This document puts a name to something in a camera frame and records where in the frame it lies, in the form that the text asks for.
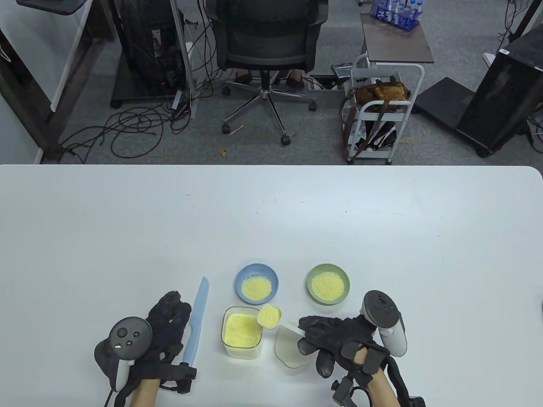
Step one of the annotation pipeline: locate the person's right hand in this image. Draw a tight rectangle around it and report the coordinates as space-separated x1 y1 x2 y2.
297 315 391 379

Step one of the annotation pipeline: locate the person's left hand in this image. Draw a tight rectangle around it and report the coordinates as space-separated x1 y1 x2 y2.
129 291 192 382

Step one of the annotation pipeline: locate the white measuring scoop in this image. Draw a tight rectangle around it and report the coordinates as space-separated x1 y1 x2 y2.
256 304 305 336

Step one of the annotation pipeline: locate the person's left forearm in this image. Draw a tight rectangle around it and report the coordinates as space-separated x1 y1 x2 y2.
129 377 162 407

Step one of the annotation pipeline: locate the person's right forearm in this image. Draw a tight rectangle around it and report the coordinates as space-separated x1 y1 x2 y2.
351 348 400 407

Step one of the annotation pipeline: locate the light blue plastic knife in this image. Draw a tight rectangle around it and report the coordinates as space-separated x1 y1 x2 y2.
181 276 210 368

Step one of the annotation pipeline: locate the clear plastic cup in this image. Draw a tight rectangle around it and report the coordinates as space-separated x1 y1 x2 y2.
274 325 318 369

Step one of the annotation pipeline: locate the grey left wrist controller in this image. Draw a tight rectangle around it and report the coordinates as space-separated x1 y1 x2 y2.
94 316 154 391

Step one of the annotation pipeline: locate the grey wrist controller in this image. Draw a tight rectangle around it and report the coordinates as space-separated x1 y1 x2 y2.
361 290 407 357
94 316 154 391

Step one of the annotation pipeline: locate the green bowl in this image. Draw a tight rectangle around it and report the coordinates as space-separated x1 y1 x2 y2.
306 263 351 305

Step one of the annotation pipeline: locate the clear square plastic container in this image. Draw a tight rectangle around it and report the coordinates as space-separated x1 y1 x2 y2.
221 306 264 360

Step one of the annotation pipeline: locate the grey right wrist controller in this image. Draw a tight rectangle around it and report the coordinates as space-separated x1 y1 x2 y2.
361 290 407 357

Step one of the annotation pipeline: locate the blue bowl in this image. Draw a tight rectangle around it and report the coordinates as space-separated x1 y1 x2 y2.
235 263 280 306

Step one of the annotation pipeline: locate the black and white bag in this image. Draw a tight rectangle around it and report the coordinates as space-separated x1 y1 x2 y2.
355 120 398 152

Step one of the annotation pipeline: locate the white rolling cart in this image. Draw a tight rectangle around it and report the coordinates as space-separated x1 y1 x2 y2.
344 53 425 165

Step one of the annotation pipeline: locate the brown leather bag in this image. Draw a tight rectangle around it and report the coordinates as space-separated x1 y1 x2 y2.
354 81 412 112

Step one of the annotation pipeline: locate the white desk leg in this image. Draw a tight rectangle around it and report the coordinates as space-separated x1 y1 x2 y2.
170 0 198 120

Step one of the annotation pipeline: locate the floor power strip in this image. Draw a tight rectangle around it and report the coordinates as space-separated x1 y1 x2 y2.
309 63 353 92

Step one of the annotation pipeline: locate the black computer tower on stand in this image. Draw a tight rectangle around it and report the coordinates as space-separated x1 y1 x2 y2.
110 0 188 110

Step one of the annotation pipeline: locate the black office chair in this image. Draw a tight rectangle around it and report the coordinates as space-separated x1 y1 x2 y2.
205 0 330 146

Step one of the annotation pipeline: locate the large black computer case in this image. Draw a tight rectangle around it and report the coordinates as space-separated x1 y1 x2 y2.
456 22 543 158

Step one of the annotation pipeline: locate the brown top side table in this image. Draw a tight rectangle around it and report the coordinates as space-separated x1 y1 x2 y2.
360 10 435 65

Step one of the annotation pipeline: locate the blue test tube rack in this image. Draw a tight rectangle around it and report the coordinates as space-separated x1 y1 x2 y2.
371 0 425 32

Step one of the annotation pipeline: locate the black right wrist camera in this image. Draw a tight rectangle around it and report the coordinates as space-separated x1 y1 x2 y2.
332 376 370 407

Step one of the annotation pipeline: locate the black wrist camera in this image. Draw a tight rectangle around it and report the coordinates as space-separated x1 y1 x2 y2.
160 363 198 394
332 376 370 407

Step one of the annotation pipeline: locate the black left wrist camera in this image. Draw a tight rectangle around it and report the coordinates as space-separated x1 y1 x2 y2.
160 363 198 394

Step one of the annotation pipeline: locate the tangle of black floor cables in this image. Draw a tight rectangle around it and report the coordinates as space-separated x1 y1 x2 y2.
59 101 192 164

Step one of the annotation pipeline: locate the black flat base plate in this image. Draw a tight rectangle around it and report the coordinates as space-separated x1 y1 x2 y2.
413 77 475 128

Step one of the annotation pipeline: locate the white desk with dark frame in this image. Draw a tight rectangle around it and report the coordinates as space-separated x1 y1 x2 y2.
0 0 124 165

